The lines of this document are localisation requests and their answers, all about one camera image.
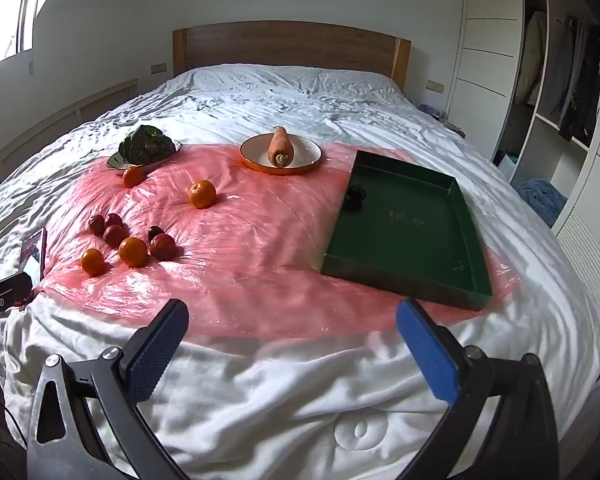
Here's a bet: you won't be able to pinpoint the white plate with orange rim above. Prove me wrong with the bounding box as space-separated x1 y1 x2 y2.
239 133 324 176

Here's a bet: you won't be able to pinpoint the beige hanging jacket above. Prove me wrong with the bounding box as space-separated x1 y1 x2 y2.
514 10 548 107

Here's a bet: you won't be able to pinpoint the blue fluffy blanket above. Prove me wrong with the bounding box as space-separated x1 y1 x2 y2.
517 178 569 229

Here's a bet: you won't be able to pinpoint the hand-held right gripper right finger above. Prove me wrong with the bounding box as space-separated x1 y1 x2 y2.
396 298 561 480

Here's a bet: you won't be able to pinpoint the dark hanging clothes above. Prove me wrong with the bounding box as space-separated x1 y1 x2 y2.
537 15 600 142

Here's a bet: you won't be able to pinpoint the pink plastic sheet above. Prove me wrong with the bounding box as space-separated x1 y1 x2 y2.
32 141 523 339

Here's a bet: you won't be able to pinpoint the dark blue cloth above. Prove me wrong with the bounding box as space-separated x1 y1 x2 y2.
419 103 466 138

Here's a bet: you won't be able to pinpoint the patterned grey plate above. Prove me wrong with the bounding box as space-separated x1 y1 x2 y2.
106 140 183 171

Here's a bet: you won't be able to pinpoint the wooden headboard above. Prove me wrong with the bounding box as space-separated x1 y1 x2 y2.
173 21 412 95

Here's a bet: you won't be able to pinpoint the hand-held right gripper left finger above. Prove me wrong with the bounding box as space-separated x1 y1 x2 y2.
26 299 191 480

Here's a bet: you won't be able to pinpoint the red smartphone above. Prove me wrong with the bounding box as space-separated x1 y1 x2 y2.
19 227 47 283

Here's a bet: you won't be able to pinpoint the carrot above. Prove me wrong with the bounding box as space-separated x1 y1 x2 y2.
268 126 294 168

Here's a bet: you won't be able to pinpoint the dark green leafy vegetable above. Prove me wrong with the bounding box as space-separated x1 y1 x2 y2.
118 125 176 165

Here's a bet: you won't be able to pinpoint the green rectangular tray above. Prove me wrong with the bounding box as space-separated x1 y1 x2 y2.
320 149 494 312

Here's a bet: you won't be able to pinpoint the window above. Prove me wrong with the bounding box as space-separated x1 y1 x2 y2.
0 0 73 73

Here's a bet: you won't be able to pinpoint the white wardrobe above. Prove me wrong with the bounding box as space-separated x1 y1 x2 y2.
442 0 600 381

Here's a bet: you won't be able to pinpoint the beige panelled low cabinet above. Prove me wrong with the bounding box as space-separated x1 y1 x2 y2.
0 78 139 186

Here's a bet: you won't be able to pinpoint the white plastic bag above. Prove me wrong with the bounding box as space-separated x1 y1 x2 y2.
495 152 518 181

